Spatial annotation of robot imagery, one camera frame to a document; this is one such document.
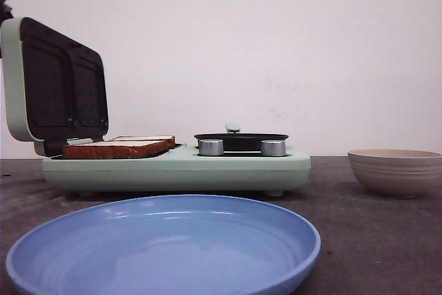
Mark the mint green hinged lid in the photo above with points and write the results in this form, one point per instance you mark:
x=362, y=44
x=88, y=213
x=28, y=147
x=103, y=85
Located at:
x=54, y=87

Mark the white bread slice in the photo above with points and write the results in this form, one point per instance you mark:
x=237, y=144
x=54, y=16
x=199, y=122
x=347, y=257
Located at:
x=116, y=149
x=169, y=139

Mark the beige ribbed bowl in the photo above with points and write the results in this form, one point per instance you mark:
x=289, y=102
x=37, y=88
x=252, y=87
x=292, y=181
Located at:
x=396, y=172

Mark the mint green breakfast maker base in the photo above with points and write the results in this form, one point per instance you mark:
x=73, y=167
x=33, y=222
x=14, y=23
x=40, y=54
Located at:
x=182, y=169

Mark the left silver control knob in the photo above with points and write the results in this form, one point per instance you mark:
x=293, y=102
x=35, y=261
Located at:
x=211, y=147

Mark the silver control knob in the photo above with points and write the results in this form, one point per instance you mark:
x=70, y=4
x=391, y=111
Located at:
x=211, y=147
x=273, y=148

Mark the black frying pan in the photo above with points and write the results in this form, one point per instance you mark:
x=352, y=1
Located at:
x=234, y=140

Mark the right silver control knob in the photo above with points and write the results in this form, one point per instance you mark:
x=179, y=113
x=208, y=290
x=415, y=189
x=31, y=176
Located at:
x=273, y=148

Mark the blue plate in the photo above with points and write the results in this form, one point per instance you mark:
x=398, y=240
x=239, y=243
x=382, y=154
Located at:
x=183, y=244

